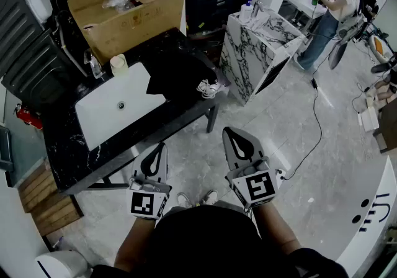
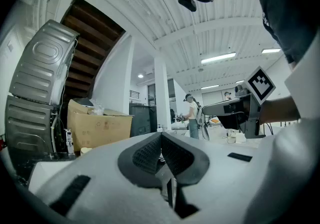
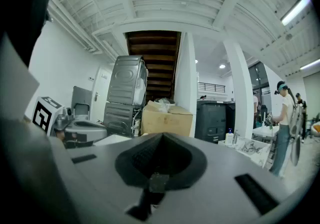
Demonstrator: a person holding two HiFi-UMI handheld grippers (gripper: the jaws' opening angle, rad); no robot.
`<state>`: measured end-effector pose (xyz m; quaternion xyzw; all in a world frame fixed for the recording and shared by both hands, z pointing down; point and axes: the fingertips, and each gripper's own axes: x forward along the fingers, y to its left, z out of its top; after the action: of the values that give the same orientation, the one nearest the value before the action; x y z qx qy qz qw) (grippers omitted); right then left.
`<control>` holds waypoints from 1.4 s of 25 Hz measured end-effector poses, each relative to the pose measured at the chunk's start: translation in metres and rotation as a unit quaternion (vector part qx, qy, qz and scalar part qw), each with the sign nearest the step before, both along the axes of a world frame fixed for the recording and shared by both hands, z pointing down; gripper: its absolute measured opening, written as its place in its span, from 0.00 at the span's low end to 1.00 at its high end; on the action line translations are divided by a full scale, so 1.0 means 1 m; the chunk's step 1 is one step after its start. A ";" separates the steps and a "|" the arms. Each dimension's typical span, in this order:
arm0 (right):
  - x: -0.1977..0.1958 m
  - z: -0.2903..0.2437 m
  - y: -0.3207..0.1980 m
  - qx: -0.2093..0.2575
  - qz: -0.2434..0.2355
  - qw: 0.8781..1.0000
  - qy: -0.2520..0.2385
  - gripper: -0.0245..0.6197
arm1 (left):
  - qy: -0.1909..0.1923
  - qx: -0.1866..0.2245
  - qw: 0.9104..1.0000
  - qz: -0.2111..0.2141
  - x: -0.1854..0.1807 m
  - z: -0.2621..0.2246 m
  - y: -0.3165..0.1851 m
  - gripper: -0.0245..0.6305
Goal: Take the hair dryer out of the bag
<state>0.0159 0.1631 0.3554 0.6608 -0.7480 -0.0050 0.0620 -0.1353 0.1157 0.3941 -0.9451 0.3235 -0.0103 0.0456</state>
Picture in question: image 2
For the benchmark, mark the long ceiling light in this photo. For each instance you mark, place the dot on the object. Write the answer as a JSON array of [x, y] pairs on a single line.
[[218, 58], [210, 87], [271, 50]]

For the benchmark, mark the black head-worn camera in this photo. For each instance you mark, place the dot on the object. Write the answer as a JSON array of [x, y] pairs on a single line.
[[187, 0]]

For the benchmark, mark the chrome faucet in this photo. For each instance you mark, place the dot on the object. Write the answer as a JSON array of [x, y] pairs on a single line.
[[68, 141]]

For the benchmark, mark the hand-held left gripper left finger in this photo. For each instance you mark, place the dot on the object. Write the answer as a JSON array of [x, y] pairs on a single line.
[[105, 188]]

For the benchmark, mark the clear plastic wrap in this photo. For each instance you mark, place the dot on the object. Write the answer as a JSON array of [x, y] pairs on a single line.
[[96, 108]]

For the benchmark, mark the large cardboard box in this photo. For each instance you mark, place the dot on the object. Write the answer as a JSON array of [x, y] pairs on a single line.
[[100, 128]]

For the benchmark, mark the dark wooden staircase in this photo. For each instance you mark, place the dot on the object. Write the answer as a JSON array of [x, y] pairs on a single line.
[[87, 43]]

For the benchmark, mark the black cabinet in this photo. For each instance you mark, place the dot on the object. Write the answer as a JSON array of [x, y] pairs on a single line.
[[141, 120]]

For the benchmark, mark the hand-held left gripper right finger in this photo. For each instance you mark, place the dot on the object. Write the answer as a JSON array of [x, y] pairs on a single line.
[[225, 183]]

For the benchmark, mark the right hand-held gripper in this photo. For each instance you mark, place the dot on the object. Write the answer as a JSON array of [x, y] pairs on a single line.
[[252, 118]]

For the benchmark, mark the round ceiling light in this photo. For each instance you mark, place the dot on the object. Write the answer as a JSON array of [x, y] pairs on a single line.
[[140, 76]]

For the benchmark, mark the red fire extinguisher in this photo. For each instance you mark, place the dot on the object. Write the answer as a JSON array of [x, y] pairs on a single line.
[[2, 141]]

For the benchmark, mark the person's black shirt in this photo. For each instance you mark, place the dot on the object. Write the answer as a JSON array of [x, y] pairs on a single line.
[[287, 8]]

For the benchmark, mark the person's right forearm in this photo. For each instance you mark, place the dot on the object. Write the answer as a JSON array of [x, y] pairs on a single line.
[[280, 111]]

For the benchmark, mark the silver washing machine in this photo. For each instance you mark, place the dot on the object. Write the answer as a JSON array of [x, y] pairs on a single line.
[[42, 63], [30, 125]]

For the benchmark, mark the white sink basin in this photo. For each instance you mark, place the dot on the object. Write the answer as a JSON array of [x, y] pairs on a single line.
[[47, 175]]

